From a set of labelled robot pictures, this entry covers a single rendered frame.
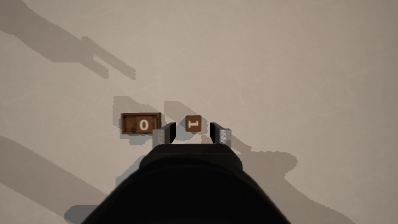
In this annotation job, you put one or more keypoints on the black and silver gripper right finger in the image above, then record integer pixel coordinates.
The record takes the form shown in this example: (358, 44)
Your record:
(220, 135)

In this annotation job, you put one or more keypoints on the brown wooden tray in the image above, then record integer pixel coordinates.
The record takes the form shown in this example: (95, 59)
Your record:
(128, 122)

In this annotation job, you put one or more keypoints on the brown number cube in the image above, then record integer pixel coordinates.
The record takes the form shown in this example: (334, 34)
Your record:
(145, 124)
(193, 123)

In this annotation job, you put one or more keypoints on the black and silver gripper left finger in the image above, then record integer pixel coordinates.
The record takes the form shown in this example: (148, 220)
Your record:
(164, 135)

